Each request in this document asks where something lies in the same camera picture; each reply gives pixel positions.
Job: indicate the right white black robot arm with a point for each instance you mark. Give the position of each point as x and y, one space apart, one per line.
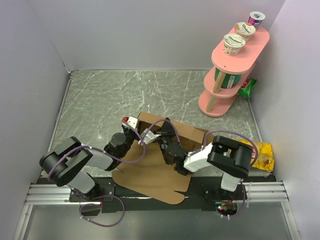
232 157

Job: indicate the front Chobani yogurt cup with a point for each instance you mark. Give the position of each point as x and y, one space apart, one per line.
232 44

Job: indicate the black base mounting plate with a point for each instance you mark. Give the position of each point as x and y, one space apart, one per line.
202 193

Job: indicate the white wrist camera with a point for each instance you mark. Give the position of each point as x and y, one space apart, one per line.
130 122
149 137

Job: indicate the middle Chobani yogurt cup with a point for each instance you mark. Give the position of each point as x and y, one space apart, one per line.
244 29

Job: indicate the yellow chip bag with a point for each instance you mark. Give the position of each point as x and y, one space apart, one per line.
265 158

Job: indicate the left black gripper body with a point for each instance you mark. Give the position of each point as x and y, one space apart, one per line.
130 136

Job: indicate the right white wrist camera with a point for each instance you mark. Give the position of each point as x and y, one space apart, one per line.
149 137

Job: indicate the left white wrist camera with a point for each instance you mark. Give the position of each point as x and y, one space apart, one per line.
130 122

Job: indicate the green chip bag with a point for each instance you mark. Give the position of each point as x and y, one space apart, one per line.
247 87

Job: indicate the chobani yogurt cup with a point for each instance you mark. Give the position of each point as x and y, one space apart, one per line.
232 44
244 29

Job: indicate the pink tiered wooden shelf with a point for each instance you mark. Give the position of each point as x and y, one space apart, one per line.
215 101

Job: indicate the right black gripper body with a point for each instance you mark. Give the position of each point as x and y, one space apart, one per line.
165 140

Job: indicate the purple white yogurt cup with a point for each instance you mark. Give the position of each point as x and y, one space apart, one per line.
256 18

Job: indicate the brown cardboard box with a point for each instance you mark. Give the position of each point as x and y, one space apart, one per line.
152 176

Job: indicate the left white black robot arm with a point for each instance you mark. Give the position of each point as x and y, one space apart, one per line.
64 163

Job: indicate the green can on shelf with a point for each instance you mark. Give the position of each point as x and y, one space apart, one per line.
230 80

